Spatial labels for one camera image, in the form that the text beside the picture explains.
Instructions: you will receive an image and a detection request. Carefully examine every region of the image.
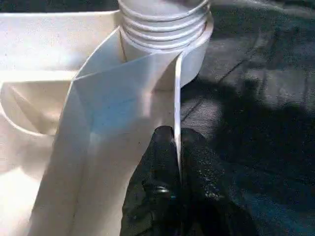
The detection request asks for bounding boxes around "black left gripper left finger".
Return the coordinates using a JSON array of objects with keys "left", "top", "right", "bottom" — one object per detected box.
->
[{"left": 120, "top": 124, "right": 180, "bottom": 236}]

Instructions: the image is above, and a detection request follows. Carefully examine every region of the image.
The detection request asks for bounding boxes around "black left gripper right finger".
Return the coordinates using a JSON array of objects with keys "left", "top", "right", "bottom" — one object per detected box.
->
[{"left": 179, "top": 127, "right": 259, "bottom": 236}]

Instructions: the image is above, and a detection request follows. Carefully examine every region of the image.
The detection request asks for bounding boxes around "white plastic table top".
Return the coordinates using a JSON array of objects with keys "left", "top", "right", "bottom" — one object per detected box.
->
[{"left": 0, "top": 9, "right": 215, "bottom": 236}]

